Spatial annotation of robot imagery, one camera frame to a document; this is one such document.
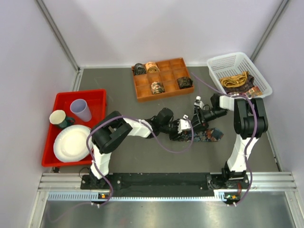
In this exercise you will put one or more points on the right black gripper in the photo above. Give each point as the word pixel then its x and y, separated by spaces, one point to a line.
pixel 199 122

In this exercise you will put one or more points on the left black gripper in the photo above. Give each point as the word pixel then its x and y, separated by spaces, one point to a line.
pixel 175 136

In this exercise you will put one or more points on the dark floral necktie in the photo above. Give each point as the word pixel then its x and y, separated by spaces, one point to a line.
pixel 208 135

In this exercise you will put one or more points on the orange compartment tray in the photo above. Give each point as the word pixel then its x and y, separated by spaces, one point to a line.
pixel 170 71

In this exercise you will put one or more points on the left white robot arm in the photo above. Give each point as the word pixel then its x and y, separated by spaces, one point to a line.
pixel 105 137

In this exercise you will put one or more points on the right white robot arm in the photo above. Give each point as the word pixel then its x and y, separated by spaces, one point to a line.
pixel 250 122

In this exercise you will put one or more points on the dark brown rolled tie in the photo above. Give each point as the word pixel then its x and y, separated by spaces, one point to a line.
pixel 184 82

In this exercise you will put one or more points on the floral black rolled tie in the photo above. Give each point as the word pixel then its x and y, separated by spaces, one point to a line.
pixel 157 88

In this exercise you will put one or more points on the gold folded tie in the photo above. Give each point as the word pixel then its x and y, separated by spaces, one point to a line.
pixel 234 81

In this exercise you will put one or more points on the dark maroon folded tie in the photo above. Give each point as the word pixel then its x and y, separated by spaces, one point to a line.
pixel 243 88

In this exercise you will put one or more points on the cream floral folded tie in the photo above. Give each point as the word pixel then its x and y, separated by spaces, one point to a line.
pixel 251 93

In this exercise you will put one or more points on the peach rolled tie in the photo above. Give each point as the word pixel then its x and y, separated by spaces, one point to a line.
pixel 151 67

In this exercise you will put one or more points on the white plastic basket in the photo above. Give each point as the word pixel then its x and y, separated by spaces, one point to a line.
pixel 233 64

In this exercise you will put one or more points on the red plastic bin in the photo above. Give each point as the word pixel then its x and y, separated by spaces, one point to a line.
pixel 96 100

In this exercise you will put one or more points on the lilac plastic cup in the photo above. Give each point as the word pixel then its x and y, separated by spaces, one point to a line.
pixel 80 108

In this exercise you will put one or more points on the dark green mug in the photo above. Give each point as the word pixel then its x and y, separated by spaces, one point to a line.
pixel 65 122

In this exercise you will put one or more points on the white paper plate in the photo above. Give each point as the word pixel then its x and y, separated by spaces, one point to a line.
pixel 70 144

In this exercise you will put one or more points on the cream paper cup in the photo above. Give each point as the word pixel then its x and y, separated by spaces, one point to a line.
pixel 57 117

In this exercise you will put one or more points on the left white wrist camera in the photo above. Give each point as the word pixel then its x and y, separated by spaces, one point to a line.
pixel 184 124

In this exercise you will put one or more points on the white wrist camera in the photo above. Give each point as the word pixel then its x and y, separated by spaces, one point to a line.
pixel 199 103
pixel 184 124

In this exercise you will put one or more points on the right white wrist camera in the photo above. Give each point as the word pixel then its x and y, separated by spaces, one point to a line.
pixel 199 103

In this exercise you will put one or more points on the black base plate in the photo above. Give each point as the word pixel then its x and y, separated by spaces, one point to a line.
pixel 164 184

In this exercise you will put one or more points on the slotted cable duct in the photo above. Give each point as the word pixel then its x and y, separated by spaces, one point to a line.
pixel 100 197

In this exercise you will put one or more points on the aluminium frame rail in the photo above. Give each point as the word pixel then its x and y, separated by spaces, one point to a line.
pixel 270 201

